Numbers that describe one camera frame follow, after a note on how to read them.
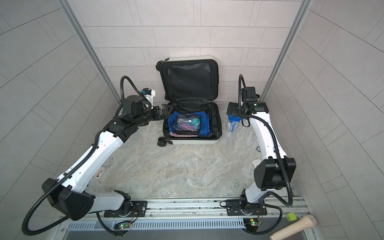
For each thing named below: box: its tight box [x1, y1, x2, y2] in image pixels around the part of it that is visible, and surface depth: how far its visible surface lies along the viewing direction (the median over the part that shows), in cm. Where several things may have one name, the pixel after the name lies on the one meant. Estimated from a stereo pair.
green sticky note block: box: [285, 212, 297, 222], surface depth 69 cm
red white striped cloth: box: [169, 131, 198, 138], surface depth 96 cm
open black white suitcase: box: [156, 56, 222, 145], surface depth 97 cm
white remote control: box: [252, 159, 262, 169], surface depth 88 cm
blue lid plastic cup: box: [226, 115, 242, 133], surface depth 95 cm
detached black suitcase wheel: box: [157, 136, 174, 147], surface depth 93 cm
